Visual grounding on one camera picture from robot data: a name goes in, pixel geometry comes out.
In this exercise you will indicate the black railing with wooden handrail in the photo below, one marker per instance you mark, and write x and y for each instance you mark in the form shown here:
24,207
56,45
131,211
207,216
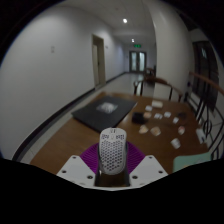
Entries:
207,80

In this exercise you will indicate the round ceiling light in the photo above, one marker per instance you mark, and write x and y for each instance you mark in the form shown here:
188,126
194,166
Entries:
125,20
132,40

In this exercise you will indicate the wooden armchair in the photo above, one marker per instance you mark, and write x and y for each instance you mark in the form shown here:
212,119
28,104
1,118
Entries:
160,81

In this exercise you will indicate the small beige sticker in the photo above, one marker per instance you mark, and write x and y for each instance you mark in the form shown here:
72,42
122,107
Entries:
155,131
143,129

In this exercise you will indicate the white flat block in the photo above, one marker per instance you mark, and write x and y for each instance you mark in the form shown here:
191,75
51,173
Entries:
200,136

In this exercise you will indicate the small pink white sticker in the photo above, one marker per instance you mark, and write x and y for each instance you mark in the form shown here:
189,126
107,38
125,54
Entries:
181,130

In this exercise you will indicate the dark framed window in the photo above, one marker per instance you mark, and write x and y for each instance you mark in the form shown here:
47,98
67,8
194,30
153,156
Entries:
204,63

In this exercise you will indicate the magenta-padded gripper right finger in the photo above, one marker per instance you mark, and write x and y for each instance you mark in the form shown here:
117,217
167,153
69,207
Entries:
148,170

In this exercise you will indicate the wooden side door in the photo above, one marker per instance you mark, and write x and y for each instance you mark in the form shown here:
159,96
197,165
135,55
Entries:
99,63

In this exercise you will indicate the white honeycomb computer mouse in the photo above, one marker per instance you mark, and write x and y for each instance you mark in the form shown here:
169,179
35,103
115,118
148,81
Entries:
112,151

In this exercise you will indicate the glass double door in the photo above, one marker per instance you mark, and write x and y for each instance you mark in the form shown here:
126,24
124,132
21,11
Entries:
137,61

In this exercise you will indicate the green exit sign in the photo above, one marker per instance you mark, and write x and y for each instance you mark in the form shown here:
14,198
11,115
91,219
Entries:
137,45

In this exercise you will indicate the black closed laptop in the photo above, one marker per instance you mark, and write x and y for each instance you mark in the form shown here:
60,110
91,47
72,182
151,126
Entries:
100,117

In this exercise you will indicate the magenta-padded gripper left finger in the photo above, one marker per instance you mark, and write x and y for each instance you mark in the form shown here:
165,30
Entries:
74,170

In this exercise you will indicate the small black box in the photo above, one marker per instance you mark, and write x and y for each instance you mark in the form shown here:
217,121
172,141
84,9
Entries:
138,118

